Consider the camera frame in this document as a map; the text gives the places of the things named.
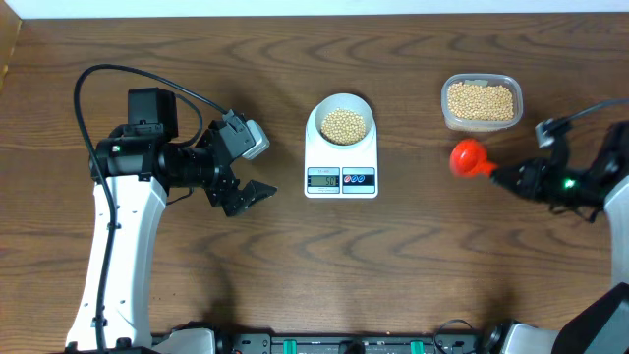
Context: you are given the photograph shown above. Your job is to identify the red measuring scoop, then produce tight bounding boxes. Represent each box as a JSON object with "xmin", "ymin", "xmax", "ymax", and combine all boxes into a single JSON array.
[{"xmin": 449, "ymin": 139, "xmax": 498, "ymax": 178}]

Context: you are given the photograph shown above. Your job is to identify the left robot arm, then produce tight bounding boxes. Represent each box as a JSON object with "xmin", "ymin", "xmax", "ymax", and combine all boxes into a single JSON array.
[{"xmin": 66, "ymin": 88, "xmax": 276, "ymax": 353}]

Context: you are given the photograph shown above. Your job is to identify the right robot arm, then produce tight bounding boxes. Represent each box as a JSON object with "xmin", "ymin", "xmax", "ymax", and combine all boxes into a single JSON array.
[{"xmin": 488, "ymin": 119, "xmax": 628, "ymax": 354}]

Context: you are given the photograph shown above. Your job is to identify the white digital kitchen scale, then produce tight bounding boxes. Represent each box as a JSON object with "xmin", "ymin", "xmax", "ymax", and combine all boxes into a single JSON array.
[{"xmin": 304, "ymin": 119, "xmax": 378, "ymax": 199}]

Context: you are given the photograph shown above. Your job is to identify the soybeans in bowl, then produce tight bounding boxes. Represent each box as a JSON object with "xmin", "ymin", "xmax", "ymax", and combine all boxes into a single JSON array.
[{"xmin": 320, "ymin": 108, "xmax": 367, "ymax": 146}]

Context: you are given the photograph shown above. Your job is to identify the grey round bowl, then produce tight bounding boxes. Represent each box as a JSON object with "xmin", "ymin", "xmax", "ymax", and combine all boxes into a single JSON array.
[{"xmin": 307, "ymin": 93, "xmax": 375, "ymax": 148}]

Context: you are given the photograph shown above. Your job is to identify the clear plastic container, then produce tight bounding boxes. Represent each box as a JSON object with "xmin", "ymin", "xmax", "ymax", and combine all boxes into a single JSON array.
[{"xmin": 441, "ymin": 73, "xmax": 524, "ymax": 132}]

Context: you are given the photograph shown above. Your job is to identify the pile of soybeans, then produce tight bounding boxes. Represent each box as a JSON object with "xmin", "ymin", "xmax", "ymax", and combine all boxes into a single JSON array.
[{"xmin": 446, "ymin": 83, "xmax": 514, "ymax": 121}]

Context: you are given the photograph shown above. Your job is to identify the right black cable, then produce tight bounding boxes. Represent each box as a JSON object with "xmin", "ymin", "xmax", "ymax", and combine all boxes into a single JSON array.
[{"xmin": 549, "ymin": 97, "xmax": 629, "ymax": 132}]

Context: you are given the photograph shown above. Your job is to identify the black cable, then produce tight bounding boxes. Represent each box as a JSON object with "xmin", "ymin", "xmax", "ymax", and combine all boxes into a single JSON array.
[
  {"xmin": 549, "ymin": 97, "xmax": 629, "ymax": 132},
  {"xmin": 73, "ymin": 64, "xmax": 232, "ymax": 354}
]

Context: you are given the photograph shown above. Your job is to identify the left black cable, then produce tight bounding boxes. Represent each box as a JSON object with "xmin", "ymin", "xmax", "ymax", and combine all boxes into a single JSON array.
[{"xmin": 73, "ymin": 64, "xmax": 232, "ymax": 354}]

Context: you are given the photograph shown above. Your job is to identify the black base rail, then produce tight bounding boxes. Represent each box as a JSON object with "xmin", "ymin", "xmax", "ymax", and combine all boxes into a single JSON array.
[{"xmin": 215, "ymin": 332, "xmax": 487, "ymax": 354}]

